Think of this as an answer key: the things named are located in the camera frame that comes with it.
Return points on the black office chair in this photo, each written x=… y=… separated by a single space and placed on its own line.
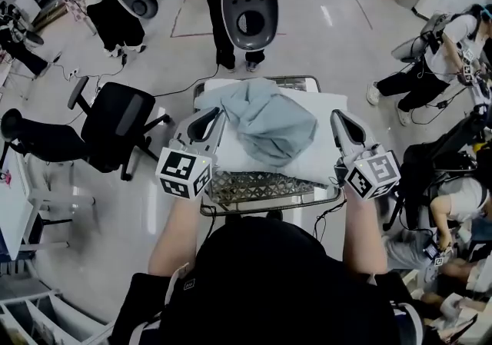
x=115 y=117
x=423 y=166
x=46 y=140

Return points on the white desk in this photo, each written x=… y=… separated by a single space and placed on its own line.
x=11 y=205

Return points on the grey pod backpack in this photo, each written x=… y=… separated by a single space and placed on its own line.
x=413 y=44

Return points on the person's right forearm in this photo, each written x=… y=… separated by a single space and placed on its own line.
x=363 y=236

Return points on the white shelf unit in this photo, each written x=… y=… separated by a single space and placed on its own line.
x=50 y=312

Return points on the white pillow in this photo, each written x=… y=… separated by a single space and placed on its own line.
x=307 y=103

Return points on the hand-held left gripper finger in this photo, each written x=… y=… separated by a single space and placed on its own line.
x=198 y=124
x=203 y=132

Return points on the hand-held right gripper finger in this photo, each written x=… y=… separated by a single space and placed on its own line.
x=349 y=132
x=357 y=132

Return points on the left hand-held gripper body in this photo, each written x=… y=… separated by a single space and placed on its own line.
x=184 y=170

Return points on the white power strip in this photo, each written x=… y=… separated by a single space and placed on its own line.
x=74 y=73

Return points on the light blue pillowcase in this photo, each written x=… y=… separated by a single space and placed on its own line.
x=269 y=124

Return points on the person's left forearm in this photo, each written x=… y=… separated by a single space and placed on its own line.
x=173 y=236

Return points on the checkered cloth table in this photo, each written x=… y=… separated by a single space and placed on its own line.
x=78 y=13

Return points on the person's black shirt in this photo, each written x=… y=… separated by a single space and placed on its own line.
x=261 y=278

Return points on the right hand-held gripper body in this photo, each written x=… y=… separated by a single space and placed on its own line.
x=373 y=176

